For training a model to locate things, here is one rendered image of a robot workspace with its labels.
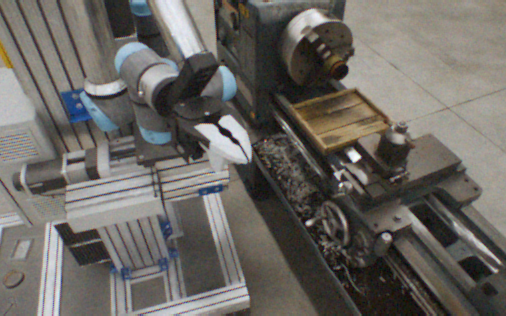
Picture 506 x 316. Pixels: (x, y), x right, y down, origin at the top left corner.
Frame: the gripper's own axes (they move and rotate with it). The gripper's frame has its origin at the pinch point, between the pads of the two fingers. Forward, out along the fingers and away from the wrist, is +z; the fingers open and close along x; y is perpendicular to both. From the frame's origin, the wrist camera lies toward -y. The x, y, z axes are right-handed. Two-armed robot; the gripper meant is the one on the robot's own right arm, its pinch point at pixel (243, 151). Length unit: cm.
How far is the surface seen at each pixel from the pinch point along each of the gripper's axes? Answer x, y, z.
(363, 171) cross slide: -71, 51, -18
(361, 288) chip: -64, 92, 2
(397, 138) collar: -73, 34, -12
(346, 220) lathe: -64, 68, -13
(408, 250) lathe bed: -68, 64, 9
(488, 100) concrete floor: -313, 114, -55
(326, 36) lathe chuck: -97, 27, -68
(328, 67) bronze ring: -91, 36, -59
